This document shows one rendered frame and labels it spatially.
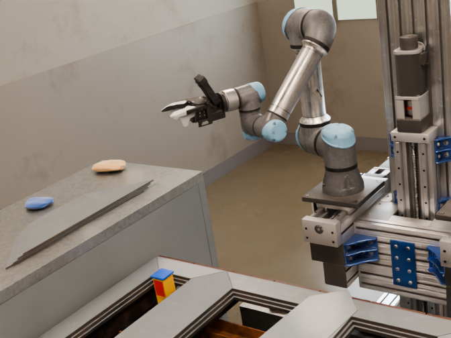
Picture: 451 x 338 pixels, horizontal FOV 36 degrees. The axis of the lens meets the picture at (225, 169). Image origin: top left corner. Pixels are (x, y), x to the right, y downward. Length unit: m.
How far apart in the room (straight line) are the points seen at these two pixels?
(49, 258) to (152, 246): 0.48
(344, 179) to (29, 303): 1.14
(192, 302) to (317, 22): 1.02
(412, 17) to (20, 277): 1.53
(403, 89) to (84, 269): 1.25
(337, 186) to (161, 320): 0.77
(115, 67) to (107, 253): 2.50
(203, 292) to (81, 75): 2.57
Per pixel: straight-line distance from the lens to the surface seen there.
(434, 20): 2.38
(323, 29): 2.36
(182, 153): 5.41
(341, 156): 2.45
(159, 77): 5.19
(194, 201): 2.88
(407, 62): 2.35
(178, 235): 2.83
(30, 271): 2.35
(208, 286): 2.42
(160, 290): 2.48
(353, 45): 5.79
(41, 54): 4.49
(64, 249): 2.44
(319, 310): 2.20
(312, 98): 2.52
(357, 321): 2.16
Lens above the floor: 2.02
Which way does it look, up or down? 20 degrees down
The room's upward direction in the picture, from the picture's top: 9 degrees counter-clockwise
